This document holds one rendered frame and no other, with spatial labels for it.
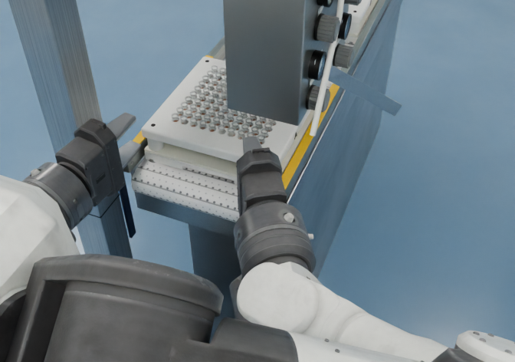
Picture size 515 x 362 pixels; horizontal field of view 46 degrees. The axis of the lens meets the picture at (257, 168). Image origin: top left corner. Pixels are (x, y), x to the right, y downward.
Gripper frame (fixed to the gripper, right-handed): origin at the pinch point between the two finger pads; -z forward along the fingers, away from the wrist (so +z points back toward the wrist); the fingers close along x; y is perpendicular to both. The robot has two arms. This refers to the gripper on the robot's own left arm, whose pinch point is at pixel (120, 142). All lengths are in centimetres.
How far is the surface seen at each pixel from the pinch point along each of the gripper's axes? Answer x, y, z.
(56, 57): -12.6, -7.3, 1.3
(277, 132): 8.0, 13.9, -21.7
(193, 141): 8.0, 3.2, -12.8
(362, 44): 12, 13, -61
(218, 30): 97, -100, -172
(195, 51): 97, -99, -151
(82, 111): -2.3, -7.2, -0.6
